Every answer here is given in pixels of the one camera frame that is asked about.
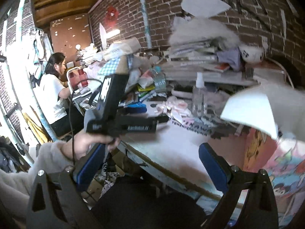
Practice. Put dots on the white panda bowl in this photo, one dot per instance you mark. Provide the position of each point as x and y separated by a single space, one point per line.
252 53

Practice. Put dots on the dark round object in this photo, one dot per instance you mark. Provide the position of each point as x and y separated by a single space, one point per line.
286 64

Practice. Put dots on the small teal label bottle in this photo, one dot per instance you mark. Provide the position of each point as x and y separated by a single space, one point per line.
159 81

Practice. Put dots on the hanging clothes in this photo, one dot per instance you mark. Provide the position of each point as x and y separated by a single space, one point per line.
38 57

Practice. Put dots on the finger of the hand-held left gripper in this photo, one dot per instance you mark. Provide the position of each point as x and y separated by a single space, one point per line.
134 109
156 119

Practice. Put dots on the white wall socket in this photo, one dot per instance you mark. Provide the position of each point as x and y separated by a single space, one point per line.
264 40

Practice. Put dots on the person's left forearm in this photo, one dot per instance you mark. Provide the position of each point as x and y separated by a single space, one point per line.
47 155

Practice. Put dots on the red wall decoration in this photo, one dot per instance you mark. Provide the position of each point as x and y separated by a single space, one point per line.
112 14

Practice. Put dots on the brown wooden board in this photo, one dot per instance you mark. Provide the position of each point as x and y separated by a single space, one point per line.
71 35

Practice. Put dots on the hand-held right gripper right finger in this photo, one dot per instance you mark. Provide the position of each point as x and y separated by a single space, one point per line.
214 169

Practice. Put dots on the person's dark pants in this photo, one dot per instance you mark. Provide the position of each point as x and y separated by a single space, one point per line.
147 202

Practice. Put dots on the purple cloth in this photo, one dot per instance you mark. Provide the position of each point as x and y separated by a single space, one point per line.
230 58

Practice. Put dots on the person's left hand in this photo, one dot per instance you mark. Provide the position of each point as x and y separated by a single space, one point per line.
81 145

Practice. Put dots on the plush rabbit toy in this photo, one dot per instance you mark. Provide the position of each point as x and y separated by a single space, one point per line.
112 64

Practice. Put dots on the clear spray bottle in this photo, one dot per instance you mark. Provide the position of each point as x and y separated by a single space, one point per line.
199 100

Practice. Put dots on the white fluffy fur item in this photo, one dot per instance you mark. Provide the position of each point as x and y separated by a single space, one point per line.
202 31

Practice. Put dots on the crumpled white pink wrapper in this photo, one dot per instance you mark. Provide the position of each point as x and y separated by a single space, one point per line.
146 81

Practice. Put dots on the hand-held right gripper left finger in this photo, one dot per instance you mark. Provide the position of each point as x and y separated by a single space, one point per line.
88 169

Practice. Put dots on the stack of books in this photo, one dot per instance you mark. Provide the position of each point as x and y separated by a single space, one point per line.
197 59

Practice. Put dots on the painted vertical pipe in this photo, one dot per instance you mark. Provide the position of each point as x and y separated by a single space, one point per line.
144 16

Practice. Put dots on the pink printed table mat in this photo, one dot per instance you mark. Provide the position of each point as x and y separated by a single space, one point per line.
178 143

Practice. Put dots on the white paper sheet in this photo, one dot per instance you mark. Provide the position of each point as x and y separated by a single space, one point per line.
205 2

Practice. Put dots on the pink cartoon cardboard box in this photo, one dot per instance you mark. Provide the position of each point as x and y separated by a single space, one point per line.
259 148

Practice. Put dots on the pink hairbrush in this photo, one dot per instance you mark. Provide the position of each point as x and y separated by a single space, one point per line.
182 91

